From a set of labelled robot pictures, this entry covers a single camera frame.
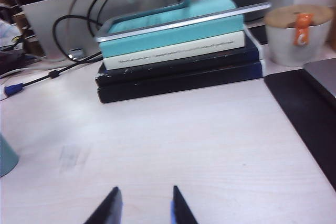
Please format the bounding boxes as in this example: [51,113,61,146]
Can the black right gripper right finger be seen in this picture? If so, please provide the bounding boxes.
[170,185,199,224]

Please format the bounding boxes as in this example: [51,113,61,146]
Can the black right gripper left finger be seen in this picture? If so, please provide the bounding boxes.
[83,186,123,224]

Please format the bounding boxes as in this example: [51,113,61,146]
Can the teal spray bottle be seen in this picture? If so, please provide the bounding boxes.
[0,132,20,178]

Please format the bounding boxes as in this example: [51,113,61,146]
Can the white cup wooden lid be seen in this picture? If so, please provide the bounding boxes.
[264,4,334,68]

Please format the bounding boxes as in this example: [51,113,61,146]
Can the thin black book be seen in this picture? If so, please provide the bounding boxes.
[94,40,261,87]

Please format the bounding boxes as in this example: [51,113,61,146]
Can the black desk mat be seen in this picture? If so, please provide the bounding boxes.
[264,69,336,192]

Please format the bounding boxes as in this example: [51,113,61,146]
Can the white book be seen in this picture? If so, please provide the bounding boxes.
[102,30,246,71]

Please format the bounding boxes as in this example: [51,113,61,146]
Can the teal book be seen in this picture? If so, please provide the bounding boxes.
[99,0,245,59]

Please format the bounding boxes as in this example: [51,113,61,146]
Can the grey laptop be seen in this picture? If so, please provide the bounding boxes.
[302,58,336,100]

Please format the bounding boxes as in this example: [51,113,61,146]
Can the orange tag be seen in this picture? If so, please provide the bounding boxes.
[294,13,314,47]

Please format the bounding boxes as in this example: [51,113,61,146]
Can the black cable blue VGA plug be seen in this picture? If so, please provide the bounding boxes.
[4,52,103,98]

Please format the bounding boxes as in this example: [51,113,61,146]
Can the black looped cable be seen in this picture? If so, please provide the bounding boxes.
[52,0,124,63]

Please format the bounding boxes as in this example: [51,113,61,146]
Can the black cables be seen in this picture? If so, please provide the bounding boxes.
[20,0,184,61]

